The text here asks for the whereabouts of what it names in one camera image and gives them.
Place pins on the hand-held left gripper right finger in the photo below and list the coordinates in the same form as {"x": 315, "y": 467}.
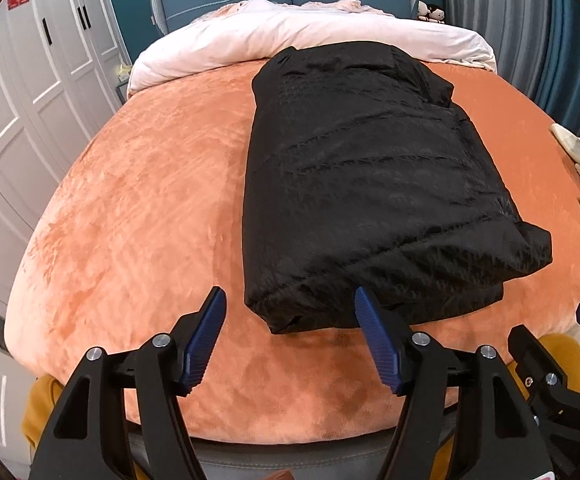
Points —
{"x": 377, "y": 340}

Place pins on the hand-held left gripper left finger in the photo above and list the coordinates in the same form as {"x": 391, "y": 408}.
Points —
{"x": 202, "y": 345}

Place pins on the black quilted jacket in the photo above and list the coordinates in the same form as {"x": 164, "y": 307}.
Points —
{"x": 360, "y": 185}

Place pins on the orange plush blanket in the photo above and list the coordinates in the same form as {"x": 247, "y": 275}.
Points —
{"x": 145, "y": 210}

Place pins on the white cloth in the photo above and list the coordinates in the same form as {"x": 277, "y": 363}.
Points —
{"x": 572, "y": 147}

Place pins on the person's yellow pants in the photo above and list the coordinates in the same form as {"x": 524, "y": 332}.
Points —
{"x": 45, "y": 410}

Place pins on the bedside table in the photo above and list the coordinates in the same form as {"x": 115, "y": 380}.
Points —
{"x": 122, "y": 85}

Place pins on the white wardrobe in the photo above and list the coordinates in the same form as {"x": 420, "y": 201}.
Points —
{"x": 30, "y": 110}

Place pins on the grey sheer curtain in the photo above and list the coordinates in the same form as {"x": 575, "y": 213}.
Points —
{"x": 495, "y": 25}

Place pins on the white duvet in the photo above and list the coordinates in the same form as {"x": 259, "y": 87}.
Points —
{"x": 295, "y": 35}

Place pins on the small plush doll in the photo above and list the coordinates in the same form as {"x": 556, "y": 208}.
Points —
{"x": 437, "y": 13}
{"x": 423, "y": 9}

